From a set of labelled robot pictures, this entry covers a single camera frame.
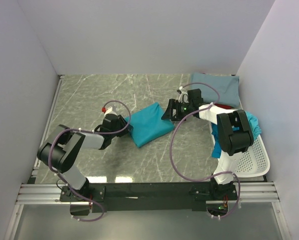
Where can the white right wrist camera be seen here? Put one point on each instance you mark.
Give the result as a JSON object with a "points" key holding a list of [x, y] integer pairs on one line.
{"points": [[183, 95]]}

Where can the teal t shirt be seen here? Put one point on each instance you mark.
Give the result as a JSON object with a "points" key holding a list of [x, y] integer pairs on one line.
{"points": [[148, 125]]}

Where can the folded light blue t shirt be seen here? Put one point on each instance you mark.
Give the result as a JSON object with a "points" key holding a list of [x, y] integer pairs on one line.
{"points": [[226, 86]]}

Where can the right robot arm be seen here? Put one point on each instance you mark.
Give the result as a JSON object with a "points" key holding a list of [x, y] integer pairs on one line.
{"points": [[234, 133]]}

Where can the white perforated laundry basket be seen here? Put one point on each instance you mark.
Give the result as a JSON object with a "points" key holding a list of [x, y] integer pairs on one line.
{"points": [[254, 162]]}

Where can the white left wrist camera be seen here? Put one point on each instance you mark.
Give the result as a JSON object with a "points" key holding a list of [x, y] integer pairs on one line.
{"points": [[109, 110]]}

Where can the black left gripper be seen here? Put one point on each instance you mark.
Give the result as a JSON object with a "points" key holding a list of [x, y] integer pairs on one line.
{"points": [[128, 129]]}

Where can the aluminium frame rail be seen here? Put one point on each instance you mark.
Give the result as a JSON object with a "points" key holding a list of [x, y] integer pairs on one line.
{"points": [[30, 194]]}

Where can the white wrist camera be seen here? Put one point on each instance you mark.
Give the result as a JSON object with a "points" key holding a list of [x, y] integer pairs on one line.
{"points": [[109, 110], [183, 95]]}

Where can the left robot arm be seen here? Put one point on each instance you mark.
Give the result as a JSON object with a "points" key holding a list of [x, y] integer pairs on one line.
{"points": [[60, 150]]}

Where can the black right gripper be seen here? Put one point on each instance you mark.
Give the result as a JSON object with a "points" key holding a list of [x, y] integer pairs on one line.
{"points": [[173, 104]]}

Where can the folded red t shirt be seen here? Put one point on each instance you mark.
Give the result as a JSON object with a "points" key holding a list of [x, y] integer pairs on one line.
{"points": [[223, 106]]}

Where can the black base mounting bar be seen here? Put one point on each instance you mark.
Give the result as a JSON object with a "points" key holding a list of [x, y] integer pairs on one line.
{"points": [[109, 197]]}

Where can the blue t shirt in basket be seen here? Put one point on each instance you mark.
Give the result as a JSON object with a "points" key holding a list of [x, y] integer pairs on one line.
{"points": [[255, 129]]}

